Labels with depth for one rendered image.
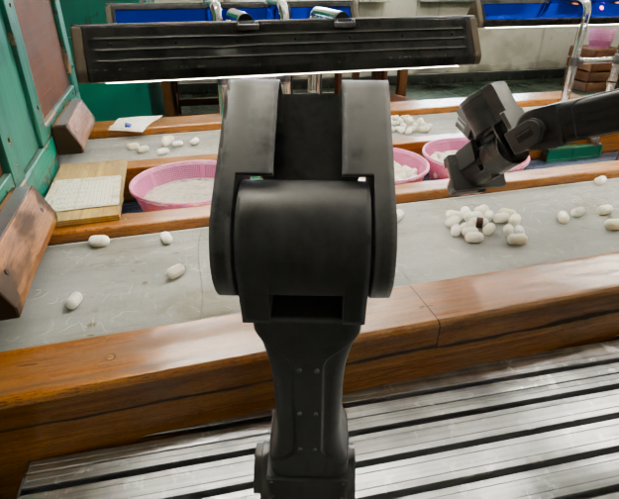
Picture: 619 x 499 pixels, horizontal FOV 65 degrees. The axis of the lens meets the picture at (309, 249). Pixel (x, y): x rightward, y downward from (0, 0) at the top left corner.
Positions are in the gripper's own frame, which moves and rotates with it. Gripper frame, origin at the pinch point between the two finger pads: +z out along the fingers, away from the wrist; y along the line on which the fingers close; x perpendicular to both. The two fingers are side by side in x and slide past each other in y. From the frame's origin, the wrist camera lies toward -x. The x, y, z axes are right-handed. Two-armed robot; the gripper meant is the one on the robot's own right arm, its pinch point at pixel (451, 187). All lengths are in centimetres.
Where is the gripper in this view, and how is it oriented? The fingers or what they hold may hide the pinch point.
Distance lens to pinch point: 97.5
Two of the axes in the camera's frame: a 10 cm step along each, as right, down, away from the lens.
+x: 1.7, 9.7, -1.7
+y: -9.6, 1.3, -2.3
